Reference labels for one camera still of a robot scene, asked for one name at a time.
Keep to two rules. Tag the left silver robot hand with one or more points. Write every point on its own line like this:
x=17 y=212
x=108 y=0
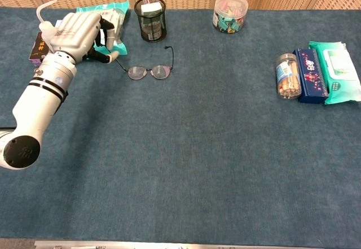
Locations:
x=76 y=34

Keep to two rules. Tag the thin-framed eyeglasses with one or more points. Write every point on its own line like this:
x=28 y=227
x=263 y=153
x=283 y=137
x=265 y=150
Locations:
x=136 y=72

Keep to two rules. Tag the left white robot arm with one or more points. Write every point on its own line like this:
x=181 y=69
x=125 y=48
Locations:
x=39 y=105

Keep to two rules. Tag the postcard with red building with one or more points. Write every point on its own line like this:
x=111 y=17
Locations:
x=58 y=23

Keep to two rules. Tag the translucent squeeze wash bottle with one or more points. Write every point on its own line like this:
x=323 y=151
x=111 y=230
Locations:
x=46 y=28

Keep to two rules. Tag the black box gold characters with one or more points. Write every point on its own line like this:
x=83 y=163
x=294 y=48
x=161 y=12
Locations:
x=38 y=51

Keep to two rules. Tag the teal white snack bag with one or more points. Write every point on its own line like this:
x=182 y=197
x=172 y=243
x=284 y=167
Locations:
x=121 y=12

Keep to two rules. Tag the black mesh pen holder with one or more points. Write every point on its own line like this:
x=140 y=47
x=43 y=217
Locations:
x=152 y=31

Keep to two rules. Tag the white green eraser box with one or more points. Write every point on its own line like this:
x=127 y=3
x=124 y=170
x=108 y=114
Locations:
x=150 y=7

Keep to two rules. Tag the clear jar of binder clips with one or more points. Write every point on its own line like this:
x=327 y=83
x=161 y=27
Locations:
x=229 y=14

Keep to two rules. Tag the blue felt table cover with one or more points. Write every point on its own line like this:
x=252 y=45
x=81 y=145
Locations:
x=180 y=161

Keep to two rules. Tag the clear jar of biscuit sticks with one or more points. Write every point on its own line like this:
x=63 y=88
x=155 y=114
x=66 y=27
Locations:
x=287 y=76

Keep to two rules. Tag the dark blue floral box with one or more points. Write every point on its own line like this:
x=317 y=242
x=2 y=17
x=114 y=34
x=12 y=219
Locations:
x=310 y=76

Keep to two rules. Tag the teal wet wipes pack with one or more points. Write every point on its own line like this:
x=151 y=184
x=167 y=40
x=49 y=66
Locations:
x=341 y=71

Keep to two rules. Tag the aluminium table edge rail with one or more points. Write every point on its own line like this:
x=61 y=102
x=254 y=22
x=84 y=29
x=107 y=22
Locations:
x=169 y=244

